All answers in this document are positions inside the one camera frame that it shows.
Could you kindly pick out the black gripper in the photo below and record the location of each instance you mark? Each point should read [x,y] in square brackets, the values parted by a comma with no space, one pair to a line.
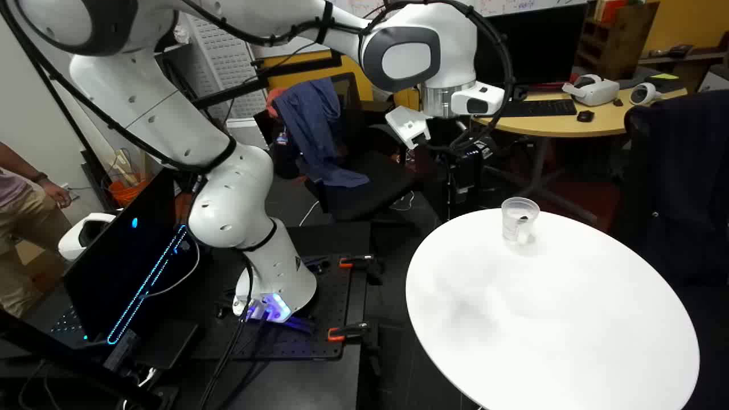
[464,156]

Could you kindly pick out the person's bare forearm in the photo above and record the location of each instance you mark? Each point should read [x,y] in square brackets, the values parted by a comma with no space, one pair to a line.
[19,163]

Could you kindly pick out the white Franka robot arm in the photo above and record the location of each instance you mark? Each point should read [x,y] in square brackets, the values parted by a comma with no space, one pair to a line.
[229,197]

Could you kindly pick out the clear plastic cup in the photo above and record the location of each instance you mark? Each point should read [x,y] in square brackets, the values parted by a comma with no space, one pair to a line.
[521,232]

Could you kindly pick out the person's hand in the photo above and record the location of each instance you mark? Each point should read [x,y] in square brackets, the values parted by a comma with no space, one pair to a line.
[58,194]

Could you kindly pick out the black keyboard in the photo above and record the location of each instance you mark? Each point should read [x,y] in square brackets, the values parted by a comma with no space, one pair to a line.
[535,107]

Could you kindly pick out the black office chair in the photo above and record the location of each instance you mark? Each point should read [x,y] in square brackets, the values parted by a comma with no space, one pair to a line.
[364,179]
[685,189]

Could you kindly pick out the yellow curved desk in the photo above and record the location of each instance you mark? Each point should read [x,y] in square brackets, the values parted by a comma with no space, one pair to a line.
[562,126]

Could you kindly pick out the black computer mouse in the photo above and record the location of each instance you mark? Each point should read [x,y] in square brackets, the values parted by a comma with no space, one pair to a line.
[584,118]

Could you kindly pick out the black monitor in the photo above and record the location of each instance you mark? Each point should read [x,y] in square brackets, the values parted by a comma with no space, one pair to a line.
[531,46]

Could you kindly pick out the white VR headset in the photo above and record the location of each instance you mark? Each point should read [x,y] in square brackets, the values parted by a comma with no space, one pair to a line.
[593,90]
[81,236]

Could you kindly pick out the blue cloth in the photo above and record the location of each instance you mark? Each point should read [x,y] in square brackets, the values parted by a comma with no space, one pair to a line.
[319,128]

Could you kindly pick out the white VR controller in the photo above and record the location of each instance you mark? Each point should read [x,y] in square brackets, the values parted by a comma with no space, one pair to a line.
[645,92]

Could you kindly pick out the brown wooden shelf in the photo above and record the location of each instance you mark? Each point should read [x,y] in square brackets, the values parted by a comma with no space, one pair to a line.
[616,35]

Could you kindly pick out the black laptop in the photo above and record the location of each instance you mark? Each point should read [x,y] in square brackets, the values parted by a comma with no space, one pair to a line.
[122,258]

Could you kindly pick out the person's torso in light clothes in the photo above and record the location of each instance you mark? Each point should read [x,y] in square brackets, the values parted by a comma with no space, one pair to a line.
[19,229]

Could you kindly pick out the white wrist mount piece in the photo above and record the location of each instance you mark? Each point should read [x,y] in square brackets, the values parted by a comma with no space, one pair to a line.
[411,126]

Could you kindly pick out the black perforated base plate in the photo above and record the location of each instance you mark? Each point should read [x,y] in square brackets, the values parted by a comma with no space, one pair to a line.
[319,303]

